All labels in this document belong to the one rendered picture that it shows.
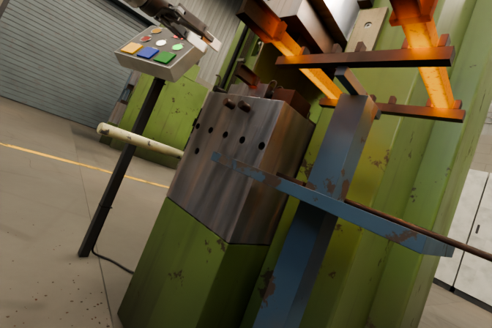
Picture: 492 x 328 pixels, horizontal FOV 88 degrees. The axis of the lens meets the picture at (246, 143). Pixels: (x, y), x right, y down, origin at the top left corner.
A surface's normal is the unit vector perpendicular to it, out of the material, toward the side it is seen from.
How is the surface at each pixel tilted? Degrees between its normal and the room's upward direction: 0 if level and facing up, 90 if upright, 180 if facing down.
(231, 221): 90
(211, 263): 90
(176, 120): 90
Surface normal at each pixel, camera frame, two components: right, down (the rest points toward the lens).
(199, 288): -0.62, -0.31
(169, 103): 0.48, 0.12
